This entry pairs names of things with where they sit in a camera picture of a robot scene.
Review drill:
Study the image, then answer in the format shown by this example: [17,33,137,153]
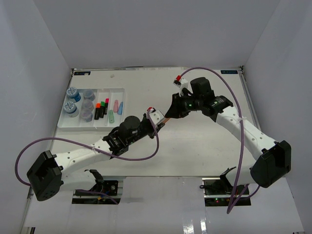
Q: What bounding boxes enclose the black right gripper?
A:
[165,92,202,119]

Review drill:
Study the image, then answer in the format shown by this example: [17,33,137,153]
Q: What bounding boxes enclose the orange correction tape pen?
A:
[163,118,170,124]

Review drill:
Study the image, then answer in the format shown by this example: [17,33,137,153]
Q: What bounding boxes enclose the blue correction tape pen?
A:
[117,102,123,115]

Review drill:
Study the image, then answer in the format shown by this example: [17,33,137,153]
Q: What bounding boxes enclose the pink correction tape pen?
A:
[113,99,119,113]

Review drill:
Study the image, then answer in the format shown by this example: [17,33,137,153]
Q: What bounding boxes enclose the green correction tape pen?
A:
[108,110,115,124]

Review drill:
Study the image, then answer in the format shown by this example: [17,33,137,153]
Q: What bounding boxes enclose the pink black highlighter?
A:
[104,98,109,115]

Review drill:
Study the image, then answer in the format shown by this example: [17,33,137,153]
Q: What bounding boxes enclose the green black highlighter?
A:
[99,101,106,118]

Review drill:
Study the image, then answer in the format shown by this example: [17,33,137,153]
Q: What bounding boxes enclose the orange black highlighter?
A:
[94,103,101,120]

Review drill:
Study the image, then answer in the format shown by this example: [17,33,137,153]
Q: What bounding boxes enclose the clear clip jar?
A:
[83,89,96,101]
[81,99,94,111]
[80,109,93,122]

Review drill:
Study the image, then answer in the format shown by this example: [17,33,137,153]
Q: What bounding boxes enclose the blue jar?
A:
[63,101,79,117]
[66,87,81,102]

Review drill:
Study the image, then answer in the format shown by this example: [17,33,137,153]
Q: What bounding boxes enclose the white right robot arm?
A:
[165,77,292,195]

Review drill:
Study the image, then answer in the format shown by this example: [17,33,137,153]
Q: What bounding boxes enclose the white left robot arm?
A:
[27,111,165,201]

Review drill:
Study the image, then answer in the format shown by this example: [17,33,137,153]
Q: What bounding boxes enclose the black label sticker right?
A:
[220,70,238,75]

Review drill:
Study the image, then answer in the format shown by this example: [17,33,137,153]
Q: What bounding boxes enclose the black label sticker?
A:
[74,71,91,76]
[220,70,238,75]

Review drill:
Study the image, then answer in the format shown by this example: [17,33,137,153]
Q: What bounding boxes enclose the white compartment tray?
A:
[58,87,125,131]

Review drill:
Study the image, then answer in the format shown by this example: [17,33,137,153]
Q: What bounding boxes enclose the black label sticker left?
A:
[74,71,91,76]

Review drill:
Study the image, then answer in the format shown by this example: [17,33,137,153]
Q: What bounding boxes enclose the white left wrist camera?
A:
[146,107,165,125]

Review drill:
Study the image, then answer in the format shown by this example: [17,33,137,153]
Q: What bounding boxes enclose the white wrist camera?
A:
[146,107,165,125]
[173,75,189,97]

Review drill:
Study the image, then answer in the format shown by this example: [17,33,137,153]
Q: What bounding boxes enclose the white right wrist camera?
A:
[173,75,189,97]

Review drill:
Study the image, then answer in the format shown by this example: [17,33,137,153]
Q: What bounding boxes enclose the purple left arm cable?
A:
[15,108,160,205]

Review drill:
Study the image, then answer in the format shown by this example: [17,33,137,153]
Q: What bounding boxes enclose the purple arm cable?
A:
[179,67,260,215]
[15,108,160,205]

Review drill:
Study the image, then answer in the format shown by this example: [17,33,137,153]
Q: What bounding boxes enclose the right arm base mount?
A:
[199,167,251,207]

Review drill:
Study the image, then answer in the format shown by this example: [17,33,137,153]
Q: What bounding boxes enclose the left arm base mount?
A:
[73,180,122,204]

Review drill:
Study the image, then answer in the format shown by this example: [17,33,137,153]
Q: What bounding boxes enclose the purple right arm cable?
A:
[179,67,260,215]

